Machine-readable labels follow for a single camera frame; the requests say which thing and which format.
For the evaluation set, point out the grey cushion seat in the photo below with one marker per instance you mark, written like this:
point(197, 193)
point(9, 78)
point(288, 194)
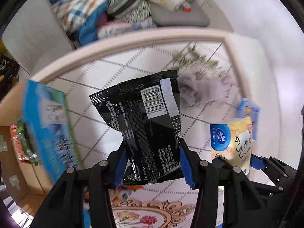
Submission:
point(195, 17)

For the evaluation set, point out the green snack packet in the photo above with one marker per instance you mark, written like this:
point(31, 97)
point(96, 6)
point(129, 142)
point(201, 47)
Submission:
point(27, 147)

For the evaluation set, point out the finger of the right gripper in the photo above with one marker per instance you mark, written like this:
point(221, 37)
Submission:
point(280, 174)
point(219, 163)

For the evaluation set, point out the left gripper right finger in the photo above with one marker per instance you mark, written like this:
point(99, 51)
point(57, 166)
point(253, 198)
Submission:
point(243, 205)

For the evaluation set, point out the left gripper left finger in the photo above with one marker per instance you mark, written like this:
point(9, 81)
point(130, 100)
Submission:
point(63, 206)

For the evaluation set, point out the purple cloth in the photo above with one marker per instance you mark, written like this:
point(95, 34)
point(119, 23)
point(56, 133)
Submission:
point(194, 91)

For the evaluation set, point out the grey office chair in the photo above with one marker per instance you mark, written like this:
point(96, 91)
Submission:
point(34, 37)

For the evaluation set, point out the yellow tissue pack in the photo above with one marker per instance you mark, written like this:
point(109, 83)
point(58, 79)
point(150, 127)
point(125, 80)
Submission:
point(233, 141)

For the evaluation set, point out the blue tissue pack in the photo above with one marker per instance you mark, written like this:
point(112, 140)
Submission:
point(248, 108)

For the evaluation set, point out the black snack bag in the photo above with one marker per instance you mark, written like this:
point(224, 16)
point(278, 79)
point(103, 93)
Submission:
point(146, 111)

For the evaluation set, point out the black white patterned hat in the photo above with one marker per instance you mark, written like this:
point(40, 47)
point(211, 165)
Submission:
point(128, 11)

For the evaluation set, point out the cardboard box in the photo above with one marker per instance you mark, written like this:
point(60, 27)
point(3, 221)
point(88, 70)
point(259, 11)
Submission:
point(35, 132)

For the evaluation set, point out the red snack packet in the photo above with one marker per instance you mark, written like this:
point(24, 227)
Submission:
point(17, 144)

